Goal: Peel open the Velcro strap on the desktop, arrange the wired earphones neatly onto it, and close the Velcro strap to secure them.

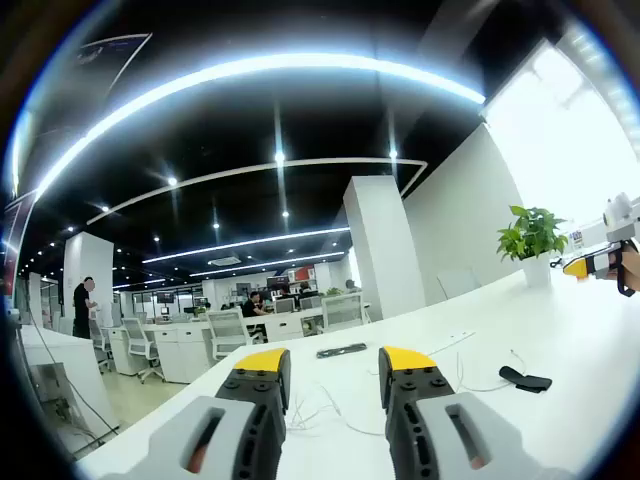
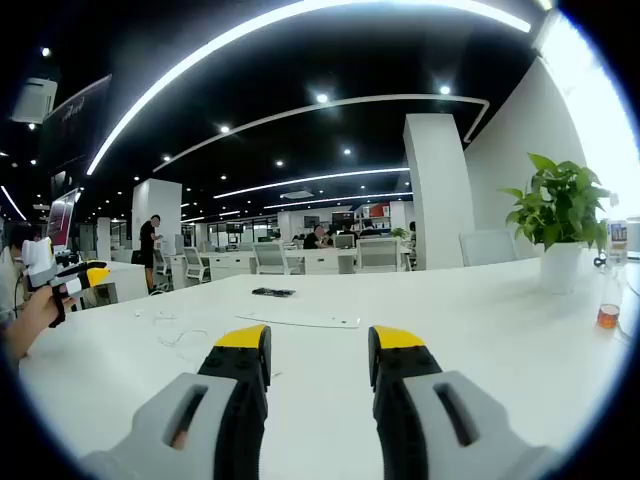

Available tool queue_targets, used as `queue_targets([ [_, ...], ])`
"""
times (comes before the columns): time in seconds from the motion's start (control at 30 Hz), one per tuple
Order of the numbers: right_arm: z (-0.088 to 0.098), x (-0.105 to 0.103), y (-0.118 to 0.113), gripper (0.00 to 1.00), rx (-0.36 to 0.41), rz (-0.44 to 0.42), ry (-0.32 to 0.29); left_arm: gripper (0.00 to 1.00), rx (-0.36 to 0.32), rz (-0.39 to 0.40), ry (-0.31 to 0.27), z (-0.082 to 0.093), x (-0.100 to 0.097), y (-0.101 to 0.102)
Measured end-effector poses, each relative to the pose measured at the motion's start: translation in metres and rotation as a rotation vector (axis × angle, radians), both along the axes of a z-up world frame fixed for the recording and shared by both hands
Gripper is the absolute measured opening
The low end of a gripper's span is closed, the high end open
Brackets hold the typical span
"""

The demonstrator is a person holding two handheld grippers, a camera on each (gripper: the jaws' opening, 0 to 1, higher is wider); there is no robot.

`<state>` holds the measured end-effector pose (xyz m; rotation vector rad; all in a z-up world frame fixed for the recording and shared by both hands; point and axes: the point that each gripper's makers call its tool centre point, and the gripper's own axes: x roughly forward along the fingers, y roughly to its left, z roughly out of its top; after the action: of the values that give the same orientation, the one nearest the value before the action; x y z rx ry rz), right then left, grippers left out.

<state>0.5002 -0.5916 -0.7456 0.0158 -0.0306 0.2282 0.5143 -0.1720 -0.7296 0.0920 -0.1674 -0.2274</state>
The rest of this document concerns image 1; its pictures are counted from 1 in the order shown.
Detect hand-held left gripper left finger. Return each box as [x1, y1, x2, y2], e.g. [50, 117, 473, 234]
[142, 347, 292, 480]

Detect curved ceiling light strip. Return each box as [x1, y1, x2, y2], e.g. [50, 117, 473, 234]
[34, 52, 487, 201]

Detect black power strip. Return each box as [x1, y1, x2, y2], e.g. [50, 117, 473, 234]
[315, 341, 369, 359]

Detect white desktop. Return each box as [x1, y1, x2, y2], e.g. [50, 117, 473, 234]
[74, 259, 640, 480]

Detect white mesh office chair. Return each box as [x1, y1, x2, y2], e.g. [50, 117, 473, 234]
[122, 317, 164, 384]
[319, 292, 364, 331]
[206, 307, 251, 361]
[89, 324, 114, 374]

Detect straight ceiling light strip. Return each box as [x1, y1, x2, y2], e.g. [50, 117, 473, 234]
[141, 226, 352, 264]
[188, 251, 347, 278]

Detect row of white office desks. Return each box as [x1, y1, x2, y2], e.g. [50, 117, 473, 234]
[107, 303, 326, 386]

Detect large bright window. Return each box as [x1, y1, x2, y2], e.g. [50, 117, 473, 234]
[482, 39, 640, 226]

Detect black Velcro strap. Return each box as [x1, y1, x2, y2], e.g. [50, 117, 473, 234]
[498, 365, 554, 395]

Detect green potted plant white pot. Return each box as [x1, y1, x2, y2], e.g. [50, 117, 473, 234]
[496, 203, 570, 289]

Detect white wired earphones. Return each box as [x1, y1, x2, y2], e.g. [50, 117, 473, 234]
[287, 348, 526, 437]

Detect white counter desk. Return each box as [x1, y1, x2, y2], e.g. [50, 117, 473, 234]
[19, 324, 121, 451]

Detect red-screen monitor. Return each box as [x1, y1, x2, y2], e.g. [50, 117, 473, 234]
[0, 194, 32, 297]

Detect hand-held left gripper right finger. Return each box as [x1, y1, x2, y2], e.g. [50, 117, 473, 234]
[377, 344, 539, 480]

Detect person's right hand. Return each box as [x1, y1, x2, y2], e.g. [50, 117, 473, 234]
[620, 237, 640, 294]

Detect thin black floor cable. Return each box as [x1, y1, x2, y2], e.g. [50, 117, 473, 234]
[23, 299, 119, 432]

